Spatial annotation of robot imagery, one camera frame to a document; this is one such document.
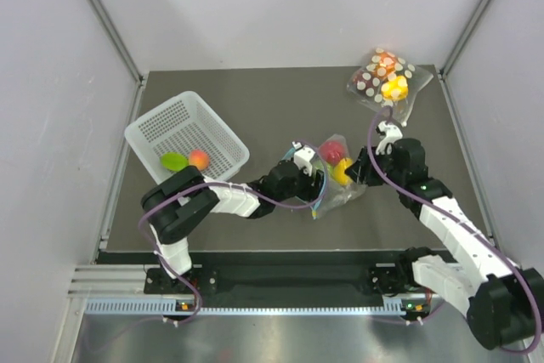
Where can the yellow fake lemon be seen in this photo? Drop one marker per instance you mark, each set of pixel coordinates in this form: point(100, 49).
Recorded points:
point(339, 172)

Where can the green fake pear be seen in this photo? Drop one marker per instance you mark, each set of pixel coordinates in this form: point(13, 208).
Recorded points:
point(329, 169)

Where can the clear polka dot bag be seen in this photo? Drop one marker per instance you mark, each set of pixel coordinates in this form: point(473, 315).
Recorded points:
point(417, 77)

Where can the red fake apple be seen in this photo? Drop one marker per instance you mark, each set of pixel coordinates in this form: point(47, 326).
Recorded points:
point(333, 151)

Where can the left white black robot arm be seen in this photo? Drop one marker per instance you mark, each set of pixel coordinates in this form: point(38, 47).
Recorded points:
point(178, 205)

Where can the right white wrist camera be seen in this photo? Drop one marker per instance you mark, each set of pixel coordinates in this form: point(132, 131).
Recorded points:
point(389, 134)

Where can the right aluminium frame post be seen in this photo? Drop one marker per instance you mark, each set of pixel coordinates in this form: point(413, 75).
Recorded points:
point(469, 29)

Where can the white perforated plastic basket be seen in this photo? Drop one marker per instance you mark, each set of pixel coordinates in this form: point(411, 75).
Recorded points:
point(182, 124)

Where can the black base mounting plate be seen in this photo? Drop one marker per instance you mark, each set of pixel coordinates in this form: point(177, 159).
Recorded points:
point(297, 279)

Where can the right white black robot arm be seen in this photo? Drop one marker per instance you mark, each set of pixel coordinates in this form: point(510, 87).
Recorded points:
point(501, 302)

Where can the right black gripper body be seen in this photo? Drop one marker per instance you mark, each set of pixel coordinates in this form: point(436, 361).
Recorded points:
point(373, 176)

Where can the aluminium frame post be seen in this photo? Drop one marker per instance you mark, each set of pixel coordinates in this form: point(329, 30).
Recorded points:
point(111, 32)
point(469, 29)

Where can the dark red fake fruit dotted bag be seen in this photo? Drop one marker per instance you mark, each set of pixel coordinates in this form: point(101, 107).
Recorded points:
point(362, 80)

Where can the yellow fake fruit in dotted bag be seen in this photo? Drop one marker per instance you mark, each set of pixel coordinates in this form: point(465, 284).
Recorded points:
point(395, 89)

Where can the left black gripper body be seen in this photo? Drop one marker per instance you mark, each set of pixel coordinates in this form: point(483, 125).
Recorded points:
point(303, 188)

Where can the orange peach fake fruit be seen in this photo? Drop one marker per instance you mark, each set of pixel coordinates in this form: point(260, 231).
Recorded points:
point(199, 159)

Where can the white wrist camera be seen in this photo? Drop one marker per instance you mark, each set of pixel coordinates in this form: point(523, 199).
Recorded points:
point(302, 156)
point(389, 134)

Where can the left aluminium frame post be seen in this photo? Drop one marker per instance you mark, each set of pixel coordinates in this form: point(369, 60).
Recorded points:
point(111, 32)

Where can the orange fake fruit in dotted bag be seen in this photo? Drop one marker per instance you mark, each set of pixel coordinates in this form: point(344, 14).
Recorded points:
point(383, 63)

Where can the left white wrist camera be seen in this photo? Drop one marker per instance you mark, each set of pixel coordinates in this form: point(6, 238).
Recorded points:
point(302, 156)

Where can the clear blue zip top bag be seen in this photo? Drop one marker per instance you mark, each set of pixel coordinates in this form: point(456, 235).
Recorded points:
point(335, 195)

